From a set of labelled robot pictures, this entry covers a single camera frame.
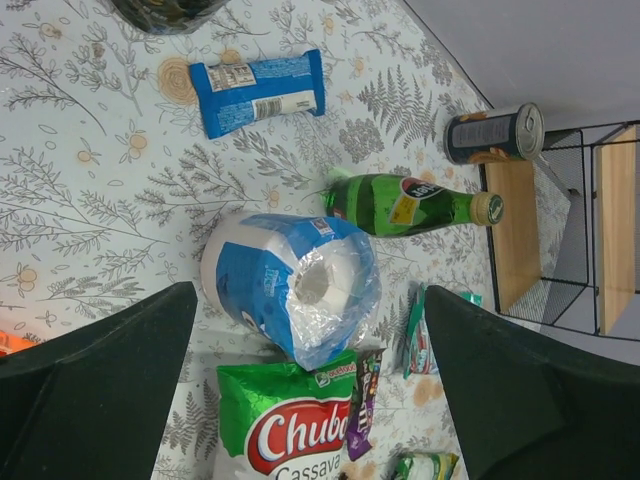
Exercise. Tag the green glass bottle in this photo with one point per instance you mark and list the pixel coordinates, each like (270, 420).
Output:
(387, 205)

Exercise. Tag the purple M&M bag near chips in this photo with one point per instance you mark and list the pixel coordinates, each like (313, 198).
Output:
(362, 412)

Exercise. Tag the teal Fox's candy bag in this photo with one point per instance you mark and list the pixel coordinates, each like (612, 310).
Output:
(418, 355)

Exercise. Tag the dark tin can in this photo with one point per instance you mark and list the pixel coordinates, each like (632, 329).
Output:
(495, 136)

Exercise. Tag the blue cookie packet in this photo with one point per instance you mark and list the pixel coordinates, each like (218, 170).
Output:
(232, 96)

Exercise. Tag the orange smiley snack box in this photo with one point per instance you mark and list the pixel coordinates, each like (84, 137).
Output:
(11, 343)

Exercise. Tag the green Chuba chips bag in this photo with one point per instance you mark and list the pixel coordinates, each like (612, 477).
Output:
(278, 421)

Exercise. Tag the green candy bag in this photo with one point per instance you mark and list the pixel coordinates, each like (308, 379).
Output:
(425, 466)

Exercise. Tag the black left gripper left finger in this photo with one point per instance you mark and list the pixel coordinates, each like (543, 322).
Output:
(92, 404)

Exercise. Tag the black wire wooden shelf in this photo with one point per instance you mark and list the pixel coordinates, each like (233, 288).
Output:
(566, 256)

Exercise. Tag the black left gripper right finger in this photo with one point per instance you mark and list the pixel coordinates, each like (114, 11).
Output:
(526, 406)

